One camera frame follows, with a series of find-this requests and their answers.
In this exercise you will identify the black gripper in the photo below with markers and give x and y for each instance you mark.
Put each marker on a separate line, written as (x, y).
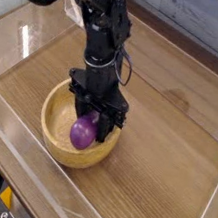
(98, 90)

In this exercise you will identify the purple toy eggplant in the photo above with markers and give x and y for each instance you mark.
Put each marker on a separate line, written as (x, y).
(84, 130)

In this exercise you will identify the brown wooden bowl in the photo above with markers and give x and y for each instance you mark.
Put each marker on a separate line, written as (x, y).
(57, 117)

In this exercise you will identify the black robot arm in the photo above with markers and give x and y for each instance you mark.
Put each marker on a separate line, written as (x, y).
(107, 28)

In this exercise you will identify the clear acrylic tray wall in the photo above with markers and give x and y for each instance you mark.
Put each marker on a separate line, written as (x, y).
(48, 189)

